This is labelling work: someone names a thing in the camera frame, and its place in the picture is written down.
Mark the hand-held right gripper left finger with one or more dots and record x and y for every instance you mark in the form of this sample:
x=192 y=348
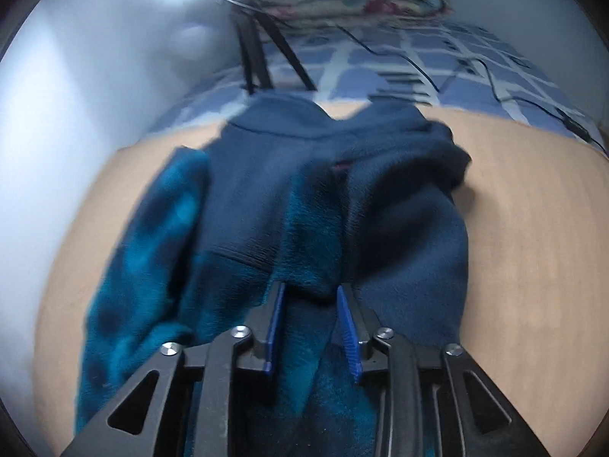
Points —
x=275 y=328

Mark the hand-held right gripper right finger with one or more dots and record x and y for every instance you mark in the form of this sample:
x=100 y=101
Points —
x=347 y=333

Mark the teal plaid fleece jacket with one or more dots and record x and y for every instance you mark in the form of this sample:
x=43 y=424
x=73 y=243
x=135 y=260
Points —
x=266 y=190

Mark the black tripod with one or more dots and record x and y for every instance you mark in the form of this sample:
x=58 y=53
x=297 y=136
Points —
x=250 y=57

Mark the blue checked bed sheet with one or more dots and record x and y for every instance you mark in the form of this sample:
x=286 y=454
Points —
x=423 y=40

